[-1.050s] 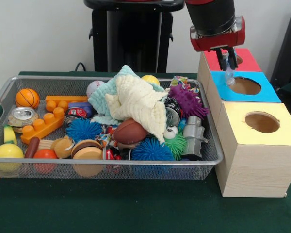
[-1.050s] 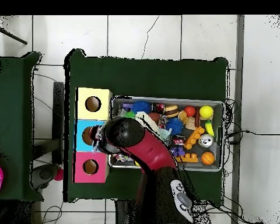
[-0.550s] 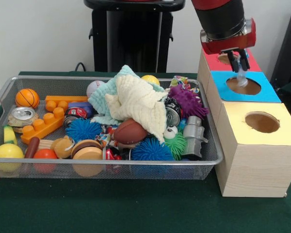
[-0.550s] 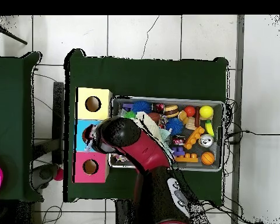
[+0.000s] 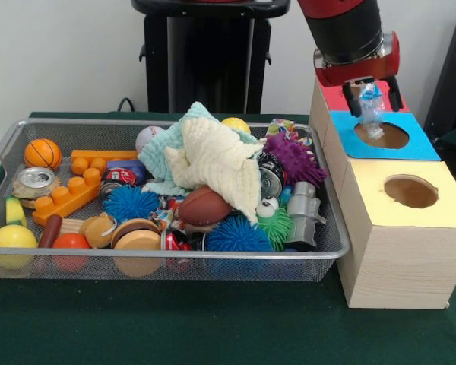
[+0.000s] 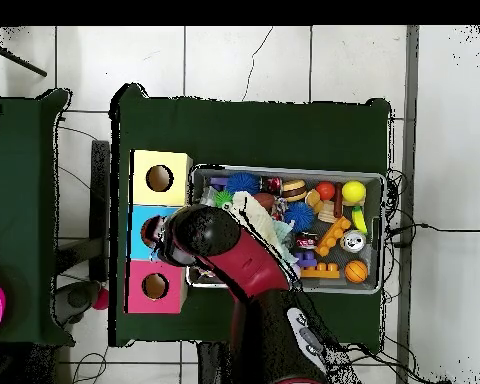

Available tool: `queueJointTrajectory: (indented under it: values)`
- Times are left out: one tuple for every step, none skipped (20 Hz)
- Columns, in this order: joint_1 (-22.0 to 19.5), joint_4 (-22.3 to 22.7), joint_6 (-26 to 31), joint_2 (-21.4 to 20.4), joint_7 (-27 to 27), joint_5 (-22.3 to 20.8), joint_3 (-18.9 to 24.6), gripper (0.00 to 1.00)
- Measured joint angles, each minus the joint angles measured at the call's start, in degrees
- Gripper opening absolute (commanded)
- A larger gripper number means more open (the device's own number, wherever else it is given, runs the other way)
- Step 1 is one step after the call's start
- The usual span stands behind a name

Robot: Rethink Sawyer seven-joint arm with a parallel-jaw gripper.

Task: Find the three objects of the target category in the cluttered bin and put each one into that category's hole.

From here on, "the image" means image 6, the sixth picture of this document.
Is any blue spiky ball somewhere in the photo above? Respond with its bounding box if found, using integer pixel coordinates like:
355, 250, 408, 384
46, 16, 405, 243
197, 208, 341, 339
226, 171, 262, 196
283, 200, 316, 233

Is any small red ball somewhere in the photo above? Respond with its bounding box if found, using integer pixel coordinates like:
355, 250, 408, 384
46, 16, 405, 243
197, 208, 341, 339
91, 287, 110, 311

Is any cream knitted cloth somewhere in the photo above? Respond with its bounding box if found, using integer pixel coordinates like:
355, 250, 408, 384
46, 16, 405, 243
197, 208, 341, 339
231, 190, 281, 241

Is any dark green tablecloth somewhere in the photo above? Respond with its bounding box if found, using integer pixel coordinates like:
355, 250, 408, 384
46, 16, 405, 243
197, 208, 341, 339
108, 82, 393, 348
0, 88, 75, 347

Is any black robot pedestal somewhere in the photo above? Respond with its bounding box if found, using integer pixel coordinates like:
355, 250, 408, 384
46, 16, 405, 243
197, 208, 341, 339
197, 341, 233, 384

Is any tall black object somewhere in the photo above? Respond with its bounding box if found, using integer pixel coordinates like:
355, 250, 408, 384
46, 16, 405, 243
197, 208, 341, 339
89, 139, 111, 281

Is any orange toy brick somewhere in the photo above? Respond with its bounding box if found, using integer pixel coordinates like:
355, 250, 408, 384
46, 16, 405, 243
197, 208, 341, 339
314, 215, 352, 258

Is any wooden three-hole box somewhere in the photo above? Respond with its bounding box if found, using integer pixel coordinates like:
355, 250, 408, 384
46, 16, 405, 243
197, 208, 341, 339
123, 149, 194, 315

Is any tan wooden wheel toy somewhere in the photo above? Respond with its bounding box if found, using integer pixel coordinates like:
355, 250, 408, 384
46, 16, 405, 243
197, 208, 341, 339
280, 179, 308, 202

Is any orange-red ball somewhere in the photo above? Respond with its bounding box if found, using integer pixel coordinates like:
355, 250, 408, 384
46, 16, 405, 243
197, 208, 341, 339
314, 180, 337, 201

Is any yellow ball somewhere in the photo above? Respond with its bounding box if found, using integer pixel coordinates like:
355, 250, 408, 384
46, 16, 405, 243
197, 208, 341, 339
340, 180, 368, 204

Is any black rod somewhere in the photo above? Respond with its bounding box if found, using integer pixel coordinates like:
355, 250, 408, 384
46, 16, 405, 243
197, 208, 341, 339
0, 41, 48, 78

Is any dark grey rounded object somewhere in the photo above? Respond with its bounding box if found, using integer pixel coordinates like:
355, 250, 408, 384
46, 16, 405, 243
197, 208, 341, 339
53, 279, 101, 325

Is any small orange basketball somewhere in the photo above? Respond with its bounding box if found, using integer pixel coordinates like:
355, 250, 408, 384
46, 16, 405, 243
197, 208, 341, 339
344, 259, 369, 284

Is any mint green knitted cloth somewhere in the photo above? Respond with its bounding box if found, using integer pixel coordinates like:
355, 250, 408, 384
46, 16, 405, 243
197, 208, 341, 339
271, 219, 301, 267

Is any silver mesh bin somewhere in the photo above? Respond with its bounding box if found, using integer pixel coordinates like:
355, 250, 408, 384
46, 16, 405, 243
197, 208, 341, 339
185, 163, 387, 295

